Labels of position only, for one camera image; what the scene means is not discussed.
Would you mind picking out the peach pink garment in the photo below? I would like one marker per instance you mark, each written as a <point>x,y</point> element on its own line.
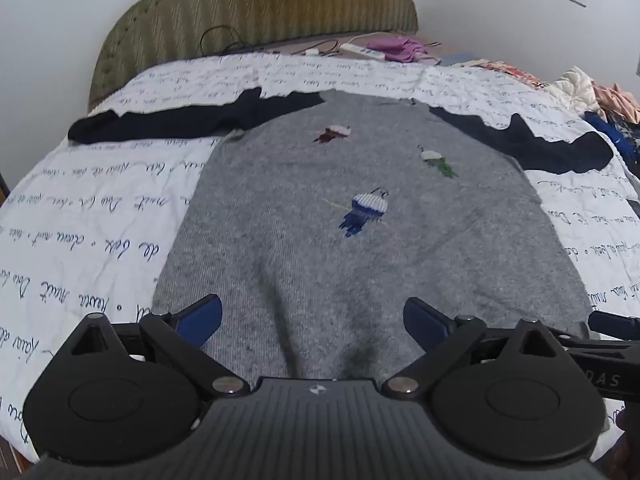
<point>617,100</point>

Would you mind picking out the floral print cloth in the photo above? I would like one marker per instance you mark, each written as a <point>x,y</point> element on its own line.
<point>510,72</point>

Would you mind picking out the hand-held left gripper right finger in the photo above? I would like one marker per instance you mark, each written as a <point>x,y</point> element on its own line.
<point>424,321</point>

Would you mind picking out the light blue flat item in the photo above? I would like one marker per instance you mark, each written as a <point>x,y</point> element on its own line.
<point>456,58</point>

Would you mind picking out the white power strip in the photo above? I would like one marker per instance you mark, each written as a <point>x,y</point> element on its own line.
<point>361,51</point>

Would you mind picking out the olive striped headboard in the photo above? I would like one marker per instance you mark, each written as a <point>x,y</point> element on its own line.
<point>250,5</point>

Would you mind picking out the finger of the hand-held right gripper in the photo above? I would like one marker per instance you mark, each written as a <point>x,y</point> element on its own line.
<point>606,319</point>

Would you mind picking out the pink cloth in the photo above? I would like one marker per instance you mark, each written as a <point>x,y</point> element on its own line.
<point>400,47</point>

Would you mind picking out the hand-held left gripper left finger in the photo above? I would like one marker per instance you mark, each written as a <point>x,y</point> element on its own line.
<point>201,316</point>

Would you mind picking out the white script print bed sheet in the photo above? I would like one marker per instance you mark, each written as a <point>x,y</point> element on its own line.
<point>95,210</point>

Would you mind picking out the blue patterned garment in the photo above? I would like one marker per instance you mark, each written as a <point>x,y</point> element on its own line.
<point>617,140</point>

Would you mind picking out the grey sweater with navy sleeves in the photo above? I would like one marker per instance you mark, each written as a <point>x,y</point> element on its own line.
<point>300,210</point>

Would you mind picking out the cream padded jacket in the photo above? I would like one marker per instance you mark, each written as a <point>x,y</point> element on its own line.
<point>575,85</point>

